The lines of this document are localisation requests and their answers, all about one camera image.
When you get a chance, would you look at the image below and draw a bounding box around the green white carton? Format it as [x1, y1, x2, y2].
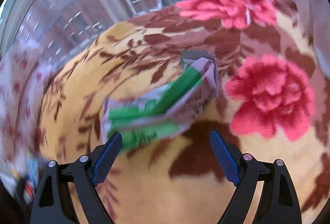
[101, 50, 219, 152]

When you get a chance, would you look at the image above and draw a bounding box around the folded floral white quilt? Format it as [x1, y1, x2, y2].
[1, 40, 57, 174]

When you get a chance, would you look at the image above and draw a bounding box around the floral plush blanket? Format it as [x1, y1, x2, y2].
[37, 0, 329, 223]

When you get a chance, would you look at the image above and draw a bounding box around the right sheer curtain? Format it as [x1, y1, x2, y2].
[294, 0, 330, 77]

